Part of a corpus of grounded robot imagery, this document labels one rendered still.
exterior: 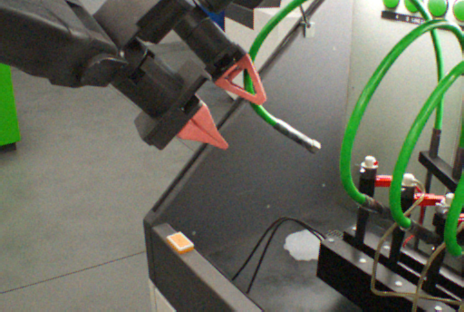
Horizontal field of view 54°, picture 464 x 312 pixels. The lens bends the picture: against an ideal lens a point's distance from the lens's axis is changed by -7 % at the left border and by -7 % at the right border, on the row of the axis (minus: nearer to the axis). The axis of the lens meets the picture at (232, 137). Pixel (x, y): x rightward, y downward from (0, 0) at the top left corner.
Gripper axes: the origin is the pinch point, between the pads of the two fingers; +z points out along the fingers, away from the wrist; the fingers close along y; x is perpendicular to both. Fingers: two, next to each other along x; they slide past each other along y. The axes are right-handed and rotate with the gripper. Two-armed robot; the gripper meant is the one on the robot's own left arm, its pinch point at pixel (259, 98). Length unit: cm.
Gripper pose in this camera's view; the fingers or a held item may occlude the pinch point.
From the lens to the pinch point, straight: 78.2
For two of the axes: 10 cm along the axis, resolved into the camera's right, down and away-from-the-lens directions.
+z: 6.8, 7.3, 0.7
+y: 0.9, -1.8, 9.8
